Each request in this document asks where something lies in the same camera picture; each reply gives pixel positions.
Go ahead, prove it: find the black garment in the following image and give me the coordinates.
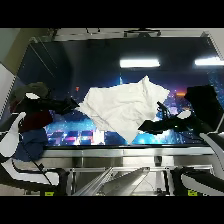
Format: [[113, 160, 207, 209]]
[[184, 84, 224, 135]]

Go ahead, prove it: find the silver frame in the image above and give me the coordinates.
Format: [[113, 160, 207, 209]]
[[0, 145, 224, 197]]

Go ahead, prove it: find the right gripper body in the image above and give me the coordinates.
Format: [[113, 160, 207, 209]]
[[137, 119, 164, 134]]

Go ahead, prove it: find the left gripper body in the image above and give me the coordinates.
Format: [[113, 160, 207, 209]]
[[53, 97, 80, 115]]

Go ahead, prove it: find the white shirt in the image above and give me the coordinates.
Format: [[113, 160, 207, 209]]
[[75, 75, 171, 145]]

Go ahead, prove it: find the olive green garment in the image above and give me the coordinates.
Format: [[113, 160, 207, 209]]
[[10, 81, 52, 102]]

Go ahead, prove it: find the black cable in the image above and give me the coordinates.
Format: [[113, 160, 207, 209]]
[[21, 133, 55, 188]]

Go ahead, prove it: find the dark red garment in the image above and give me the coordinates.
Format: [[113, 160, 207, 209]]
[[19, 110, 55, 133]]

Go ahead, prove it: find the blue garment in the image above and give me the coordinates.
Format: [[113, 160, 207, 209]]
[[13, 127, 50, 163]]

